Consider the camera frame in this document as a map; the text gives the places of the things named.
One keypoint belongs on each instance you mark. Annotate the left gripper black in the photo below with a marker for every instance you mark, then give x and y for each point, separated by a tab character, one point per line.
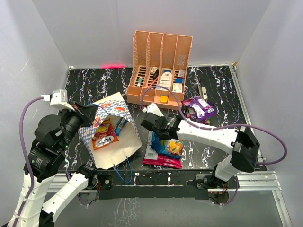
86	113

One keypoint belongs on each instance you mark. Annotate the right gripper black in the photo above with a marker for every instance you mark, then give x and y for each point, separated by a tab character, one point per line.
164	117

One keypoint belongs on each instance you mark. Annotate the colourful candy packet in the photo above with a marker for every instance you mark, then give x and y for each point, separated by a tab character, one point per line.
171	148

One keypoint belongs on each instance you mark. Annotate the green snack packet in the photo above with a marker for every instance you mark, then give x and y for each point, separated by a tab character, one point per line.
190	113

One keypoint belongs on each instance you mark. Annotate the pink snack packet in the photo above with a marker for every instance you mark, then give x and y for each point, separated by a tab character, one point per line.
151	157

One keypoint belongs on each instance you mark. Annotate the checkered paper bag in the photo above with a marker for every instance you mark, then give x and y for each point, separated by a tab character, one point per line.
112	108

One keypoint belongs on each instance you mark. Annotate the purple snack packet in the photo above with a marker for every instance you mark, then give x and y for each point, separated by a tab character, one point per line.
202	108

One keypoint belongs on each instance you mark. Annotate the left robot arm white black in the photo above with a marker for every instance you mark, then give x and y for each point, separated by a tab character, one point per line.
53	136

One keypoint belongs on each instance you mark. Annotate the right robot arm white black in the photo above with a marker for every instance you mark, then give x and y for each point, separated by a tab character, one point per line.
240	144

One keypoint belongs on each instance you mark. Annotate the orange snack packet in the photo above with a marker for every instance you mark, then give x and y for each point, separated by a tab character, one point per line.
104	135

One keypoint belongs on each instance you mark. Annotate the blue small snack packet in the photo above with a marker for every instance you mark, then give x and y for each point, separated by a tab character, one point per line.
119	126

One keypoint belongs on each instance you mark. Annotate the white small box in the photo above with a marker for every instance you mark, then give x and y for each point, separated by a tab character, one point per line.
177	87

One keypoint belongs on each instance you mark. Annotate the white label bottle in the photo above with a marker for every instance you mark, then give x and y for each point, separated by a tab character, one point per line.
166	80

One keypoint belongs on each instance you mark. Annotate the pink marker strip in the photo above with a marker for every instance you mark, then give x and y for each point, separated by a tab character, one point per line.
113	66

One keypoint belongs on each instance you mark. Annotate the green white glue stick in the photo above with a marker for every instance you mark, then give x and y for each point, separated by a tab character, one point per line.
139	81

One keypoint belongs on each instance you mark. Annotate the black grey stapler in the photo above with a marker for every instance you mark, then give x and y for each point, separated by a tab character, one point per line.
202	89

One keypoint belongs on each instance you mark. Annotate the peach desk organizer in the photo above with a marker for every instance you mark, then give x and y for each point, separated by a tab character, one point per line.
153	54

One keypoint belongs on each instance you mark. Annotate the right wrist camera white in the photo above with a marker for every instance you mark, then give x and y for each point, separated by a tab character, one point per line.
154	109

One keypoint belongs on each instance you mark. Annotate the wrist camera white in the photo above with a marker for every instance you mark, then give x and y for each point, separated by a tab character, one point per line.
154	109
59	100

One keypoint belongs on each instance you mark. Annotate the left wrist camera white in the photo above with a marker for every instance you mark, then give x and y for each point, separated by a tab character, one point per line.
59	100

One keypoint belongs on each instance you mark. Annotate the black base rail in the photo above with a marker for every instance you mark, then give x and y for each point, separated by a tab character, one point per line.
159	184

